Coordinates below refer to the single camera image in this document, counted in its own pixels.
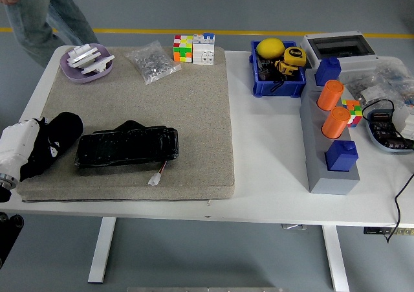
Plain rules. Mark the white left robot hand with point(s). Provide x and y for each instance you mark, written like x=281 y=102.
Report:
x=17 y=140

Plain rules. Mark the black rag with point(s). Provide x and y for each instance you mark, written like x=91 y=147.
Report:
x=64 y=130

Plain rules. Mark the black glossy panel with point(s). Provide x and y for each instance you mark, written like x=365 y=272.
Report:
x=129 y=144

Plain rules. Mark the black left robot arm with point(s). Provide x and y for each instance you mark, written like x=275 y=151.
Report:
x=6 y=233

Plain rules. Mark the black table control panel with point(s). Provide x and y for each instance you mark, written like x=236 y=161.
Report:
x=375 y=231

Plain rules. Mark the person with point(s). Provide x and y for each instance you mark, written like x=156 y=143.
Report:
x=32 y=23

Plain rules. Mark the purple tray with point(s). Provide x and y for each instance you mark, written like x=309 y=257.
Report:
x=72 y=75

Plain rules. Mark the white plastic parts stack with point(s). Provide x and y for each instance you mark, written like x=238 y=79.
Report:
x=85 y=59

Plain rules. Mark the white table leg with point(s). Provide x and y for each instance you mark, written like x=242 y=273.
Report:
x=336 y=259
x=102 y=250

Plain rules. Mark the clear bag of screws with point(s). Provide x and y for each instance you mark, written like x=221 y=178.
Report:
x=153 y=63

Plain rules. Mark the grey-brown mat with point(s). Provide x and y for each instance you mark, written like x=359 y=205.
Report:
x=187 y=117

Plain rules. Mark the large colourful puzzle cube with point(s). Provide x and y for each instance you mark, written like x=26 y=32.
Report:
x=182 y=50

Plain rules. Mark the white circuit breaker block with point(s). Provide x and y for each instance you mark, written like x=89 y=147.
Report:
x=203 y=52

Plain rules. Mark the dark electronic part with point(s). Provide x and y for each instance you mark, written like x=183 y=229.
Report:
x=266 y=73

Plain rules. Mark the blue plastic bin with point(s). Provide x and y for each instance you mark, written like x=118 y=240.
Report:
x=278 y=89

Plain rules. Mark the yellow lemon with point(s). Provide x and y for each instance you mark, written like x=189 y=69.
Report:
x=270 y=47

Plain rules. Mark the yellow black tape measure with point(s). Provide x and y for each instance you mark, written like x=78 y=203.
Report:
x=294 y=57

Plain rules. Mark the grey block holder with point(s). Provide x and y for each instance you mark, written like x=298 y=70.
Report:
x=312 y=136

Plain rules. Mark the orange cylinder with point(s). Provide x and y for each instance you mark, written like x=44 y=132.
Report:
x=334 y=123
x=330 y=96

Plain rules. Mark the blue square block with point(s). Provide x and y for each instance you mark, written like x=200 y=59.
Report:
x=341 y=157
x=328 y=72

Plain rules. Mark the small colourful puzzle cube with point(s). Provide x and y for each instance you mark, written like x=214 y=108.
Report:
x=354 y=110

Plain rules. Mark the clear bag of small parts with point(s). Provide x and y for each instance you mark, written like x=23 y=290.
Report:
x=396 y=78
x=362 y=88

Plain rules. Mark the blue-grey tray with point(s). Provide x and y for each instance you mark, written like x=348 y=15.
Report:
x=375 y=140

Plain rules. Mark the dark circuit boards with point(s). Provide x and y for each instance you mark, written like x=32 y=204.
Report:
x=386 y=133

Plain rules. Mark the white breaker modules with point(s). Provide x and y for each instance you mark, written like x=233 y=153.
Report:
x=404 y=120

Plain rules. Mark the metal bracket under table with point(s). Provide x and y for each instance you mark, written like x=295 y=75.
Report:
x=292 y=227

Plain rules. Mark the grey electrical enclosure box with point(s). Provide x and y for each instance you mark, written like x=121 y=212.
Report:
x=355 y=62

